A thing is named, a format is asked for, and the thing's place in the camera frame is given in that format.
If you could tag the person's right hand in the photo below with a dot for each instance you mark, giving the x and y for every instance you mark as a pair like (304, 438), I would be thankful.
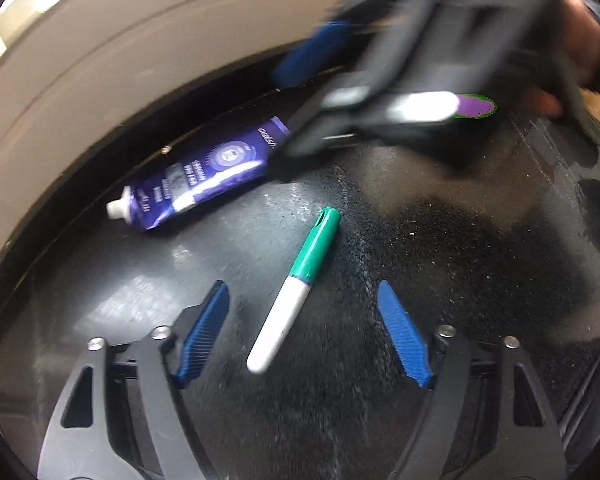
(585, 30)

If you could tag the purple tube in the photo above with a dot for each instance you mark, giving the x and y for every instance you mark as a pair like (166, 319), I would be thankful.
(205, 175)

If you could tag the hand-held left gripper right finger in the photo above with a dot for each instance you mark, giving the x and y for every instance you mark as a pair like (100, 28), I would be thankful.
(405, 332)

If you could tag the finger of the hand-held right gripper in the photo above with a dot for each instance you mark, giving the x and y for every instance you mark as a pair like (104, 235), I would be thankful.
(310, 135)
(312, 55)

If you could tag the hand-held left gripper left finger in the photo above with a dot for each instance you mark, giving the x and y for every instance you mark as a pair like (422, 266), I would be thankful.
(202, 332)

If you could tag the green and white marker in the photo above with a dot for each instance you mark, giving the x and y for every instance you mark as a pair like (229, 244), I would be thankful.
(285, 310)

